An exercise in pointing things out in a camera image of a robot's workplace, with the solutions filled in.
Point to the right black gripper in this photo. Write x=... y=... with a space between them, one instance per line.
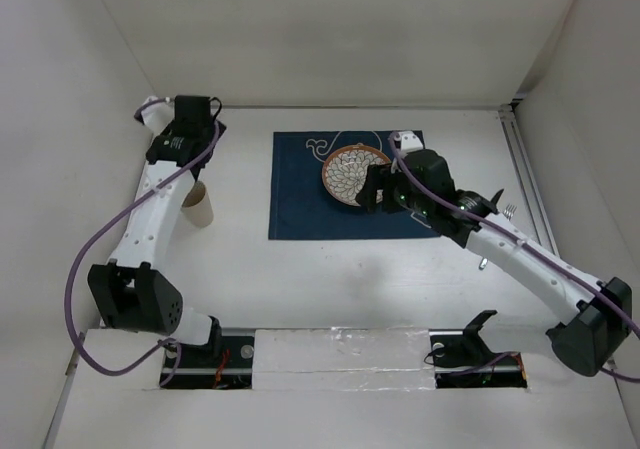
x=379 y=177

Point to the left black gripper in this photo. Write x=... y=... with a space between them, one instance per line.
x=170 y=131

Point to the floral orange-rimmed plate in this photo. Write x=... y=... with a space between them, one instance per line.
x=345 y=170

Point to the beige ceramic cup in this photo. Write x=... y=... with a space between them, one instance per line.
x=197 y=207

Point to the blue whale cloth napkin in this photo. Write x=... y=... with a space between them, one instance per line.
x=302 y=209

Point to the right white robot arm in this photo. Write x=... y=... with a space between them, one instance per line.
x=477 y=227

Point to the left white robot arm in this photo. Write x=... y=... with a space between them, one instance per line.
x=130 y=290

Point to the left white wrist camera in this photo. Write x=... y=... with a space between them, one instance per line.
x=155 y=114

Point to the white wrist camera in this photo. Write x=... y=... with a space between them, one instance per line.
x=155 y=114
x=407 y=141

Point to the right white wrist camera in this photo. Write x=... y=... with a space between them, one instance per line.
x=407 y=141

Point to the green-handled metal fork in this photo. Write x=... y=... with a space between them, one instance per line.
x=508 y=212

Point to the aluminium side rail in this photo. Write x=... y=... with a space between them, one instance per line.
x=535 y=189

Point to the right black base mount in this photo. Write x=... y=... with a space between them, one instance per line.
x=461 y=359

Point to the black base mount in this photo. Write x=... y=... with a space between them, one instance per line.
x=232 y=369
x=461 y=359

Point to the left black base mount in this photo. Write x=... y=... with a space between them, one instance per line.
x=232 y=369

